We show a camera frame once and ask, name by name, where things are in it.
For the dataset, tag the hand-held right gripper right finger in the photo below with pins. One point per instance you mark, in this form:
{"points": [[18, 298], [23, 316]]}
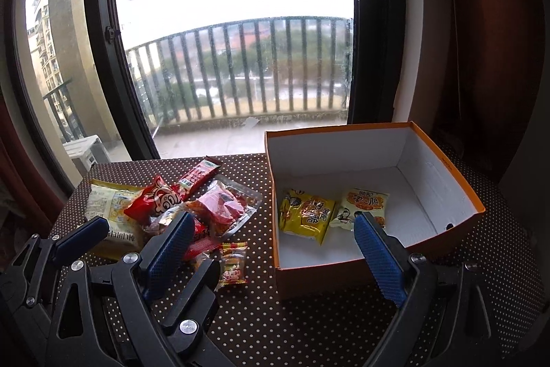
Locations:
{"points": [[380, 264]]}

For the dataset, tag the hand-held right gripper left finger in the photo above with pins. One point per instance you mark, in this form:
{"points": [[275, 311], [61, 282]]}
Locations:
{"points": [[167, 248]]}

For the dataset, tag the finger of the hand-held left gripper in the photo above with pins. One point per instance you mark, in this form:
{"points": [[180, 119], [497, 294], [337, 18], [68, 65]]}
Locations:
{"points": [[193, 294], [84, 236]]}

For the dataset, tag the small gold snack packet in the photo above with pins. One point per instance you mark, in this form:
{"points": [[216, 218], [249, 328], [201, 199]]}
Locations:
{"points": [[165, 218]]}

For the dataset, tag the small red snack packet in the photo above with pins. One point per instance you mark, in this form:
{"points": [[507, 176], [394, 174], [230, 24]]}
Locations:
{"points": [[202, 236]]}

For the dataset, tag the pale yellow snack bag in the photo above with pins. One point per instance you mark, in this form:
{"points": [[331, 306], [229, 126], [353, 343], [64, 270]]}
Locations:
{"points": [[107, 199]]}

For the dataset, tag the small striped candy packet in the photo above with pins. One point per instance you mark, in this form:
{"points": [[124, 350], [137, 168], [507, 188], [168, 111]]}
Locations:
{"points": [[232, 268]]}

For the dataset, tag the red puffed snack bag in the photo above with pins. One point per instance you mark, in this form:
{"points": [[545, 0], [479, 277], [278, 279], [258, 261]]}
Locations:
{"points": [[150, 199]]}

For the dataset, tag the orange cardboard box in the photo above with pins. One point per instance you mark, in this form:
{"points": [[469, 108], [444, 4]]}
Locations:
{"points": [[429, 160]]}

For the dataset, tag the white and orange snack packet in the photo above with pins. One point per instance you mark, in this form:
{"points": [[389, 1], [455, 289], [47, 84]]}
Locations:
{"points": [[365, 201]]}

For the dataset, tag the clear packet of red food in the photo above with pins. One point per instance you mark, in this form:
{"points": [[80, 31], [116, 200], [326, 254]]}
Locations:
{"points": [[223, 208]]}

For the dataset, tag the brown polka dot tablecloth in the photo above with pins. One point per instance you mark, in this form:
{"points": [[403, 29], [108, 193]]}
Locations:
{"points": [[266, 328]]}

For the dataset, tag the long red snack bar packet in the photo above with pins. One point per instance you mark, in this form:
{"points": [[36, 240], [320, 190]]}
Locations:
{"points": [[200, 173]]}

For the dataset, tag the white air conditioner unit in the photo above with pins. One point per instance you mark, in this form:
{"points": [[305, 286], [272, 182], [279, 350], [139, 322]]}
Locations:
{"points": [[88, 152]]}

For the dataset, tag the brown curtain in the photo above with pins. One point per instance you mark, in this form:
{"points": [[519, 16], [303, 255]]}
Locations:
{"points": [[21, 178], [481, 49]]}

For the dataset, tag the yellow snack packet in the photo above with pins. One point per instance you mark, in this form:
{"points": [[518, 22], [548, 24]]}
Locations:
{"points": [[305, 216]]}

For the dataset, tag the short balcony railing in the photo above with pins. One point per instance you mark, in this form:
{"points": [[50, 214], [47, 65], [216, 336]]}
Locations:
{"points": [[56, 88]]}

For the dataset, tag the apartment building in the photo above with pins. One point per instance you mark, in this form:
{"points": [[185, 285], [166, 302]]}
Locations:
{"points": [[43, 40]]}

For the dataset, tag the black window latch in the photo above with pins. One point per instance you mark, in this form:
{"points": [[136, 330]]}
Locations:
{"points": [[111, 35]]}

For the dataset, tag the long balcony railing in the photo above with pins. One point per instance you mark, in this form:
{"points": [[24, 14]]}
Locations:
{"points": [[279, 19]]}

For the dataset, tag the black window frame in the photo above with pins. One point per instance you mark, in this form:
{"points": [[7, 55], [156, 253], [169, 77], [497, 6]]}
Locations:
{"points": [[99, 6]]}

